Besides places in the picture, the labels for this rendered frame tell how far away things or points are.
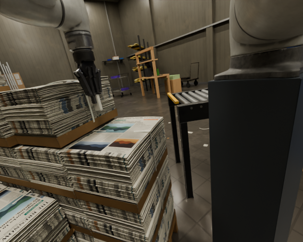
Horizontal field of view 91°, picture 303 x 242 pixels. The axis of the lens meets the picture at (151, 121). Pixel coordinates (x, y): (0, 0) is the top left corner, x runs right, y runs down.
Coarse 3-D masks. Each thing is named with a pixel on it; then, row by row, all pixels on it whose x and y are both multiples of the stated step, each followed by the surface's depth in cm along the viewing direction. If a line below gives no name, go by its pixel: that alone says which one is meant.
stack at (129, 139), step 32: (96, 128) 73; (128, 128) 66; (160, 128) 71; (0, 160) 73; (32, 160) 63; (64, 160) 55; (96, 160) 49; (128, 160) 44; (32, 192) 75; (96, 192) 55; (128, 192) 48; (160, 192) 69; (96, 224) 64; (128, 224) 55; (160, 224) 71
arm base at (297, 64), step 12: (288, 48) 31; (300, 48) 32; (240, 60) 37; (252, 60) 35; (264, 60) 33; (276, 60) 32; (288, 60) 32; (300, 60) 33; (228, 72) 40; (240, 72) 37; (252, 72) 35; (264, 72) 33; (276, 72) 31; (288, 72) 29; (300, 72) 32
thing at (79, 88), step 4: (76, 84) 62; (80, 88) 64; (80, 92) 64; (84, 92) 66; (80, 96) 64; (84, 96) 66; (84, 100) 66; (84, 104) 65; (92, 104) 69; (88, 108) 67; (92, 108) 69; (88, 112) 67; (88, 116) 67; (96, 116) 72; (88, 120) 68
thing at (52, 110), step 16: (0, 96) 59; (16, 96) 56; (32, 96) 51; (48, 96) 52; (64, 96) 57; (16, 112) 57; (32, 112) 53; (48, 112) 52; (64, 112) 58; (80, 112) 63; (16, 128) 62; (32, 128) 57; (48, 128) 53; (64, 128) 57
